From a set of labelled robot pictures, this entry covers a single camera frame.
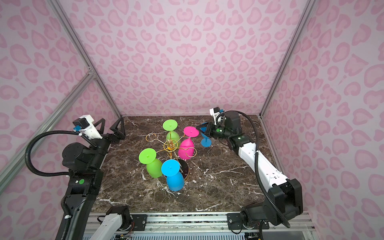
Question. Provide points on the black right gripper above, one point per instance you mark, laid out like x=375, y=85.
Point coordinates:
x=210, y=130

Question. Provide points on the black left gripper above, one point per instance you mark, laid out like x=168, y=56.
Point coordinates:
x=121, y=133

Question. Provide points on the blue wine glass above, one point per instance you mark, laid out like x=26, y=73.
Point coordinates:
x=172, y=170
x=206, y=142

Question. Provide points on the magenta wine glass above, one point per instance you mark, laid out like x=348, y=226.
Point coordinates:
x=187, y=147

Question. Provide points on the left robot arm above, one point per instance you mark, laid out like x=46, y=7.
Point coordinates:
x=84, y=164

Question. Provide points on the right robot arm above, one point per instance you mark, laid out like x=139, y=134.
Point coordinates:
x=283, y=197

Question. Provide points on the back green wine glass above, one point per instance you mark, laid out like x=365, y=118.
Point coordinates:
x=172, y=137

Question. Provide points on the green wine glass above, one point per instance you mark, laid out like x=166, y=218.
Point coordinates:
x=148, y=157
x=172, y=137

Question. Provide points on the front green wine glass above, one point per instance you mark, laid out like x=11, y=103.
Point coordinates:
x=148, y=157

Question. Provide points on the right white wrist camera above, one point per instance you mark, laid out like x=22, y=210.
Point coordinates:
x=218, y=115

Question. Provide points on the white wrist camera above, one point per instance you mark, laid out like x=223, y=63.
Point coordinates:
x=85, y=126
x=218, y=115

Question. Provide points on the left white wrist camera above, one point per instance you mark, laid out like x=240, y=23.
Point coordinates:
x=85, y=126

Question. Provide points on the gold wire glass rack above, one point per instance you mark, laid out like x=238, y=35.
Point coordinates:
x=172, y=152

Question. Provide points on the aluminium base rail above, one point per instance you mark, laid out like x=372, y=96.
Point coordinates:
x=121, y=224

